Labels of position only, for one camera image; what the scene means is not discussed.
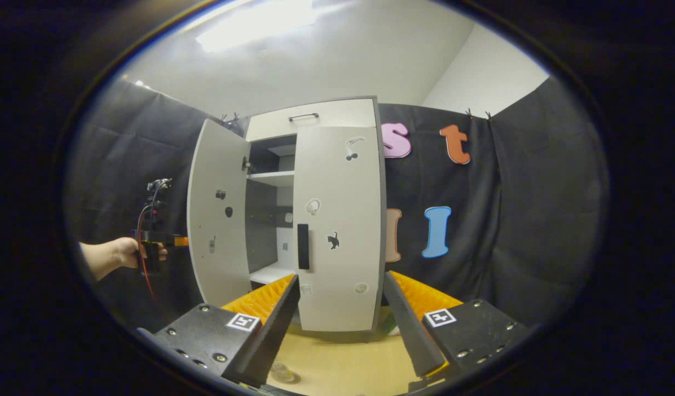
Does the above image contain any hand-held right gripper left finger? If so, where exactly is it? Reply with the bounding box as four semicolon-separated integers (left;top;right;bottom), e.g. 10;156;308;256
137;273;301;388

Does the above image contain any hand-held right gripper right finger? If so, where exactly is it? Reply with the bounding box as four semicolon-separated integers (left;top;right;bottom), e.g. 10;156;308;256
383;270;536;380

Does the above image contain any white cabinet door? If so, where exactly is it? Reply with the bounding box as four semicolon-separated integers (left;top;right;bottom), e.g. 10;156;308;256
292;125;383;332
187;119;252;307

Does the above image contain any white cabinet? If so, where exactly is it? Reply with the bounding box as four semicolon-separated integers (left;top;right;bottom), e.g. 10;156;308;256
244;96;388;344

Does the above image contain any white cabinet drawer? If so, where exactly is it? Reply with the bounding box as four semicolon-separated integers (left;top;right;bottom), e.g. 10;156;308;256
245;98;378;142

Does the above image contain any green book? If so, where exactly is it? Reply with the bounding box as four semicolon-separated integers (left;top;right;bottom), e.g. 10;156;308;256
380;307;400;336

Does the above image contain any black backdrop cloth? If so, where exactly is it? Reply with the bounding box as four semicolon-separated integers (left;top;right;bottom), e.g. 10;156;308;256
65;77;610;331

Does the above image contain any ceiling light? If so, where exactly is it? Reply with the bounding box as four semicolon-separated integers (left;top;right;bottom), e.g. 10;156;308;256
196;0;318;53

